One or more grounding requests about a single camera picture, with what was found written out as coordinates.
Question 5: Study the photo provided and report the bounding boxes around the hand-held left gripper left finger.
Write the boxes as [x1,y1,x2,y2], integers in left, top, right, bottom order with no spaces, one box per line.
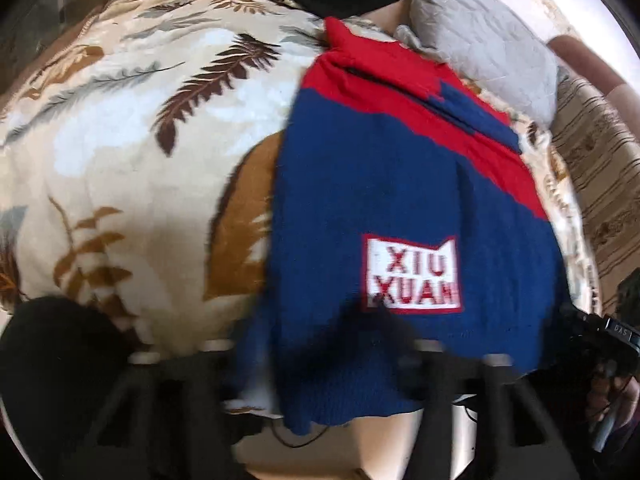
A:
[65,339,247,480]

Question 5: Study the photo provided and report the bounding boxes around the blue and red knitted sweater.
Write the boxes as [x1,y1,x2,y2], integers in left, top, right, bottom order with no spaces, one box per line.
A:
[227,16,573,437]

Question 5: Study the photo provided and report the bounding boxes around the striped beige mattress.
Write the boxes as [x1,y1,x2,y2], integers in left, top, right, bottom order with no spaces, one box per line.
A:
[550,77,640,316]

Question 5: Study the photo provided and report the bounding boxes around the brown headboard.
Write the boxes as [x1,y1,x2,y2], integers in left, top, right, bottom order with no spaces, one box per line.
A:
[547,35,640,103]

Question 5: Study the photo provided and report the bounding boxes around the black cable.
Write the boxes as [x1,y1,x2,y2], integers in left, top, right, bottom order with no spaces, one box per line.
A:
[269,417,331,450]

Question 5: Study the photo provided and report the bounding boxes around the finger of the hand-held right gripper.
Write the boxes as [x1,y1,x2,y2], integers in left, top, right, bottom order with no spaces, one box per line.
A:
[557,302,606,346]

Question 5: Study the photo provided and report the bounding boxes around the leaf print beige blanket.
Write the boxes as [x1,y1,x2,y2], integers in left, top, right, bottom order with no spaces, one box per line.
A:
[0,0,603,418]

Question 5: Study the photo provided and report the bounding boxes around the grey quilted blanket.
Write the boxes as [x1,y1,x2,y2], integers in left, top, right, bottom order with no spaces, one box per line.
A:
[395,0,571,128]

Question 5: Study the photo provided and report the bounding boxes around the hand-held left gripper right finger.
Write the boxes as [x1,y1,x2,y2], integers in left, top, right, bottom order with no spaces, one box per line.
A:
[374,304,568,480]

